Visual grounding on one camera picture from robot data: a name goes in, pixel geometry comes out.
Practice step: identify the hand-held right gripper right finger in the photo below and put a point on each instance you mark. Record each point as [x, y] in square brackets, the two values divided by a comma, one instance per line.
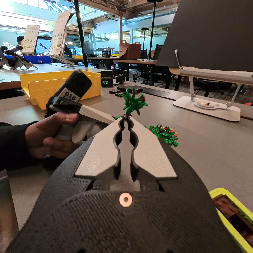
[152, 158]

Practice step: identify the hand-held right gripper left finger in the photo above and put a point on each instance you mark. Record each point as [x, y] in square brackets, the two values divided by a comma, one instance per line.
[96, 156]

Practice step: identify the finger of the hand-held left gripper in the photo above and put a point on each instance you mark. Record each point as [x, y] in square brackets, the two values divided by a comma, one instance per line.
[96, 115]

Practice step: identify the green leafy toy plant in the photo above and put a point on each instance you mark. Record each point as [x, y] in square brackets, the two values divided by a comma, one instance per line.
[133, 102]

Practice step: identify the person's left forearm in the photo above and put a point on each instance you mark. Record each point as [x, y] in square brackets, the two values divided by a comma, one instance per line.
[11, 146]

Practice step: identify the person's left hand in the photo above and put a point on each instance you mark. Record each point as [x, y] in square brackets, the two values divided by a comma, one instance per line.
[43, 134]

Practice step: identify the pile of small toy pieces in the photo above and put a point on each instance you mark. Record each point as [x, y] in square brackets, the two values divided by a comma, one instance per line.
[164, 134]

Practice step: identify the black power bank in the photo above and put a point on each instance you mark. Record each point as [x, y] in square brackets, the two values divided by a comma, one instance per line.
[106, 79]

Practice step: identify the yellow plastic bin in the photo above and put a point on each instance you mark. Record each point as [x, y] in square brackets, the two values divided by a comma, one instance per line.
[39, 89]

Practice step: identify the flat black case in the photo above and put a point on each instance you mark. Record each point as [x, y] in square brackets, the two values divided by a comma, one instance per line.
[128, 88]

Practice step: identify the black box device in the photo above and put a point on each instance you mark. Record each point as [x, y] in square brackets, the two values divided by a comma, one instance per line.
[121, 77]

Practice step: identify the small blue bin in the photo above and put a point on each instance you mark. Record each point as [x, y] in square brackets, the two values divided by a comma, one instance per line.
[37, 59]

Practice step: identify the cardboard display board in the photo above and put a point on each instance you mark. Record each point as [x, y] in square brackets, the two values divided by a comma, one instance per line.
[30, 37]
[59, 33]

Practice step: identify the brown bag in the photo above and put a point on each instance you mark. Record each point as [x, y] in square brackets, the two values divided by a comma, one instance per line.
[130, 51]

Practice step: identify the grey black desk tool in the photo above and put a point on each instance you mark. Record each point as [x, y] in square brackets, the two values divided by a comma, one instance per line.
[19, 59]

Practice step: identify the black desk mat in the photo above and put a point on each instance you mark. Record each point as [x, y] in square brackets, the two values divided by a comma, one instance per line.
[156, 92]

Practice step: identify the white monitor stand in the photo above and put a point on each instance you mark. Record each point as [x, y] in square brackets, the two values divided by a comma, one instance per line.
[217, 112]

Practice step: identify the lime toy brick pot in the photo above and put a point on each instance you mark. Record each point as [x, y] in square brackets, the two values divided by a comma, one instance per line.
[235, 227]

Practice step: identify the dark computer monitor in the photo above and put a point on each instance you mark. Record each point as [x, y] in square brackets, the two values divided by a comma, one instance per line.
[207, 35]

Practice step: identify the black metal post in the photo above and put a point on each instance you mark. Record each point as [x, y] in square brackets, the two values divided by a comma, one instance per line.
[81, 33]

